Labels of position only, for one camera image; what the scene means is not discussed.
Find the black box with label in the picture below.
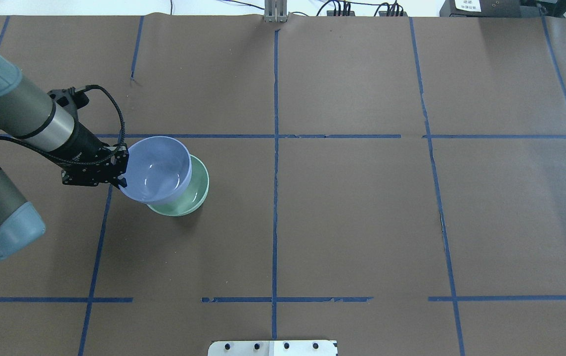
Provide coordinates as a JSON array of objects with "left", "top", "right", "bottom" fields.
[{"left": 439, "top": 0, "right": 541, "bottom": 18}]

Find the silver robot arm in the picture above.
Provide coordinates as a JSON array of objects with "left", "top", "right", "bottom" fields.
[{"left": 0, "top": 55, "right": 129, "bottom": 261}]

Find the brown paper table cover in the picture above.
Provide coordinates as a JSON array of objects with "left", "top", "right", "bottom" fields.
[{"left": 0, "top": 13, "right": 566, "bottom": 356}]

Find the black power strip left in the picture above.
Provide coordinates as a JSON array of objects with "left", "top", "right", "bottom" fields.
[{"left": 326, "top": 6, "right": 356, "bottom": 17}]

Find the white metal base plate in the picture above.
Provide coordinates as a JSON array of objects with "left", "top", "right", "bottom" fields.
[{"left": 208, "top": 340, "right": 339, "bottom": 356}]

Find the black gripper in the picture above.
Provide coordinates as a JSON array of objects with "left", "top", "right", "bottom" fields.
[{"left": 61, "top": 144, "right": 130, "bottom": 189}]

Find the green ceramic bowl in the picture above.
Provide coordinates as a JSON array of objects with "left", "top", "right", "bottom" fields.
[{"left": 147, "top": 155, "right": 210, "bottom": 217}]

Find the grey aluminium frame post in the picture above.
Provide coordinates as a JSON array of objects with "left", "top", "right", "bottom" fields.
[{"left": 264, "top": 0, "right": 289, "bottom": 23}]

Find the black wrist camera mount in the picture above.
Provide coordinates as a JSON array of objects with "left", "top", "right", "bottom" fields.
[{"left": 47, "top": 87, "right": 90, "bottom": 120}]

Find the blue ceramic bowl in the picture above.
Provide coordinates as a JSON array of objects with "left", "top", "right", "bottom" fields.
[{"left": 120, "top": 136, "right": 193, "bottom": 205}]

